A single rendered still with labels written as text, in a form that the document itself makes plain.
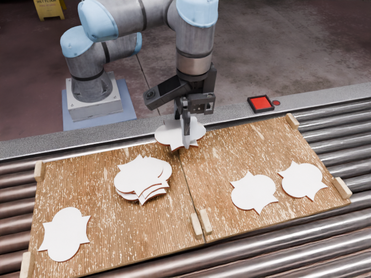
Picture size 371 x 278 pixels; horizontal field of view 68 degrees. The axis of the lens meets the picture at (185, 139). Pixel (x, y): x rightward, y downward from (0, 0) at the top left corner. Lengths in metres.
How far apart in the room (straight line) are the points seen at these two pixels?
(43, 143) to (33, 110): 1.71
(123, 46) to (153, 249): 0.66
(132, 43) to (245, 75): 1.95
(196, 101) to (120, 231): 0.37
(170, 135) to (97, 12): 0.34
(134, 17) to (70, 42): 0.44
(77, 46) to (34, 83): 2.10
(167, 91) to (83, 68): 0.45
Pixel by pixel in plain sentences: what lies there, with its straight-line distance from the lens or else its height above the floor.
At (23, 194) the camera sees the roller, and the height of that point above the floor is 0.91.
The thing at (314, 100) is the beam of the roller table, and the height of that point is 0.91.
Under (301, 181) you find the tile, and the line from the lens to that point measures 0.84.
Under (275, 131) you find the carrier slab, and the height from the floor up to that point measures 0.94.
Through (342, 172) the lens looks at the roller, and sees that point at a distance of 0.95.
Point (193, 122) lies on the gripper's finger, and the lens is 0.66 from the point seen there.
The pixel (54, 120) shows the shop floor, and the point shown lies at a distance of 2.53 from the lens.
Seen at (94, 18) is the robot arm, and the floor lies 1.38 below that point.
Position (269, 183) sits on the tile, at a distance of 0.80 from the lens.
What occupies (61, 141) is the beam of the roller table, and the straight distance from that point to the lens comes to 0.99.
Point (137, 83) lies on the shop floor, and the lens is 2.72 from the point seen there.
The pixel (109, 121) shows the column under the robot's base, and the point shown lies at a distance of 1.08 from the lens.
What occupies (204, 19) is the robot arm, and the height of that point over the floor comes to 1.38.
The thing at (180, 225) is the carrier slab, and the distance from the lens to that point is 0.72.
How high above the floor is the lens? 1.59
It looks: 48 degrees down
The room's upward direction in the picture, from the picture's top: straight up
